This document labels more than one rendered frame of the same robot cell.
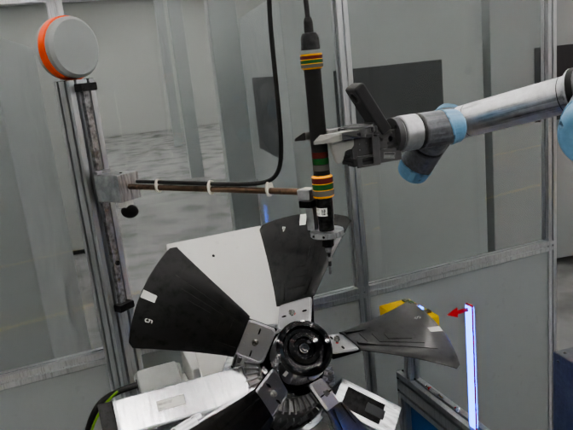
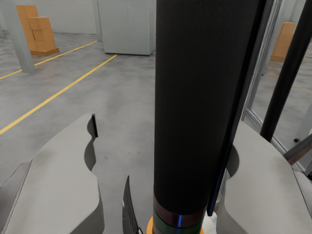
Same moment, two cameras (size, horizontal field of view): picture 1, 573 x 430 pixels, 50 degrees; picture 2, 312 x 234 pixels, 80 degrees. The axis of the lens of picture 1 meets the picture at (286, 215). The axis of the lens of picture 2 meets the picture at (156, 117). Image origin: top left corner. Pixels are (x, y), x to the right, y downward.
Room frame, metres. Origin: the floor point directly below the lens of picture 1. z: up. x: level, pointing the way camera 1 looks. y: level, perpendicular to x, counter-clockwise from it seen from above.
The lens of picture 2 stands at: (1.24, -0.16, 1.70)
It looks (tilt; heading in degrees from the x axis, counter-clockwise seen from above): 31 degrees down; 110
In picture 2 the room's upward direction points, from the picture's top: 1 degrees clockwise
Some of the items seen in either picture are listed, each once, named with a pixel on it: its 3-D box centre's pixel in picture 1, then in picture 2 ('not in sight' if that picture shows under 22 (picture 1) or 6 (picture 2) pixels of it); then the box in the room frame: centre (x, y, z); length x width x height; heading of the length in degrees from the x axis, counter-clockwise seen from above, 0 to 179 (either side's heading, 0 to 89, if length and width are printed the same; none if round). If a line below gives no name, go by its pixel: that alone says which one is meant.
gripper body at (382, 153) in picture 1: (371, 142); not in sight; (1.25, -0.19, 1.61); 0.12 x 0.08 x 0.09; 110
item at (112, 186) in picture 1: (116, 186); not in sight; (1.58, 0.43, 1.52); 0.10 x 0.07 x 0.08; 55
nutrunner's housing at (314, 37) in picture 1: (318, 136); not in sight; (1.23, -0.08, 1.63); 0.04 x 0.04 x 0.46
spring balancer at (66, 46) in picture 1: (67, 48); not in sight; (1.64, 0.51, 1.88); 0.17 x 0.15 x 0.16; 110
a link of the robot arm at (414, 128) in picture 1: (404, 132); not in sight; (1.28, -0.26, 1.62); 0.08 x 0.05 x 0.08; 20
